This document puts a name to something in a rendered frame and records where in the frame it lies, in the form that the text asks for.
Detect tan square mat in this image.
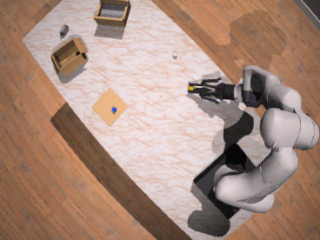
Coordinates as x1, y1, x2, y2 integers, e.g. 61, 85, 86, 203
92, 88, 128, 126

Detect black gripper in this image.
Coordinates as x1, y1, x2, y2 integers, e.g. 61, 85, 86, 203
187, 77, 236, 104

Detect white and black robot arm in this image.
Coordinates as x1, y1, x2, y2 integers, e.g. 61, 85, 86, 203
213, 65, 319, 213

